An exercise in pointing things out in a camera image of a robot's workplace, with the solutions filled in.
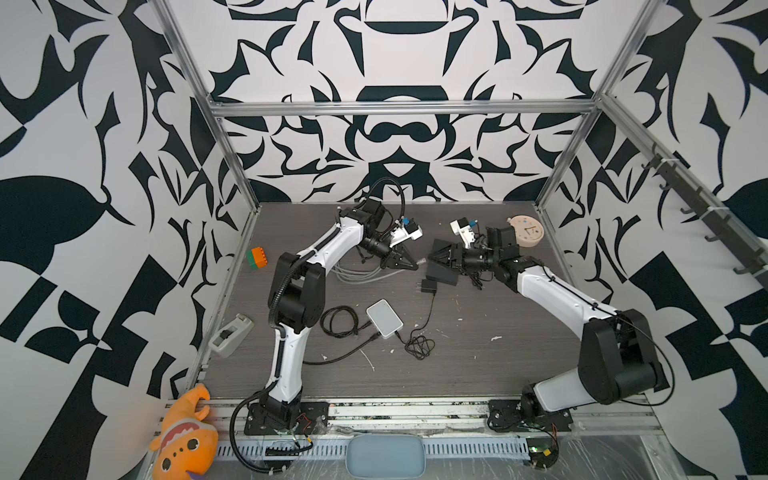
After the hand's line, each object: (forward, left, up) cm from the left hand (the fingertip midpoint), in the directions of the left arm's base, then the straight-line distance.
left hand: (416, 263), depth 85 cm
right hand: (-2, -4, +5) cm, 7 cm away
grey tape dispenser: (-15, +52, -12) cm, 55 cm away
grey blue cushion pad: (-43, +10, -13) cm, 46 cm away
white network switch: (-10, +9, -14) cm, 20 cm away
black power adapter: (-7, -13, +9) cm, 17 cm away
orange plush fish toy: (-40, +51, -6) cm, 65 cm away
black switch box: (-5, -6, +3) cm, 9 cm away
